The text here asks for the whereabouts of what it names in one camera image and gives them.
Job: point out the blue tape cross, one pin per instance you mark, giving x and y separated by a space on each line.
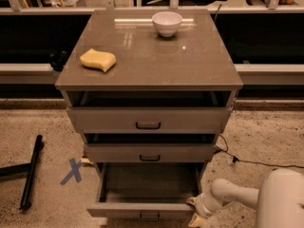
74 172

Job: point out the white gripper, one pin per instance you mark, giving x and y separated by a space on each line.
200 205

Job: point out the yellow sponge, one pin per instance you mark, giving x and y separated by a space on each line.
98 60

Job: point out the white bowl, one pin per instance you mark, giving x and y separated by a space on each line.
166 23

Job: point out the grey drawer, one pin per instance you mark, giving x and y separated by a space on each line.
148 191
148 120
154 152

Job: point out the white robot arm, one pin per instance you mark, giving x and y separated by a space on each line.
278 202

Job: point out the grey bottom drawer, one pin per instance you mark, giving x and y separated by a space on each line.
148 191

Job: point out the grey drawer cabinet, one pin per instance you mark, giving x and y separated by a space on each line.
191 69

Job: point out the grey middle drawer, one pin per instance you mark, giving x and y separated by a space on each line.
154 152

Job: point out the grey top drawer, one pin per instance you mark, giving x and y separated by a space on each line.
148 120

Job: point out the black clamp object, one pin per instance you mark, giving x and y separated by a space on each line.
58 61

